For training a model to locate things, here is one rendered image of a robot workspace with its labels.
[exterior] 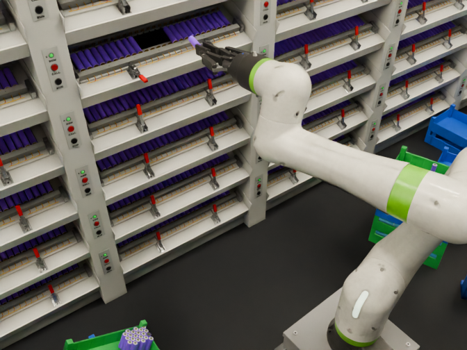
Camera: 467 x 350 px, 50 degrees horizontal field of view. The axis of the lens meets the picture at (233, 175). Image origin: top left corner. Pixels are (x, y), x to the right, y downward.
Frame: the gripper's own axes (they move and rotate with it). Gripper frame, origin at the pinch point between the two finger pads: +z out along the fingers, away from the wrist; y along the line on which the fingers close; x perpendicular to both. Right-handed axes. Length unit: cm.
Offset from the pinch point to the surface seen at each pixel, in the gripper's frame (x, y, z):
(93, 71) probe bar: -3.6, -26.8, 19.6
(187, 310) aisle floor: -101, -18, 8
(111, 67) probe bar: -4.0, -21.3, 19.5
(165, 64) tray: -7.5, -5.1, 17.8
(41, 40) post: 10.6, -39.6, 12.8
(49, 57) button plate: 5.9, -38.7, 13.2
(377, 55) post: -35, 97, 23
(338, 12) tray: -8, 67, 16
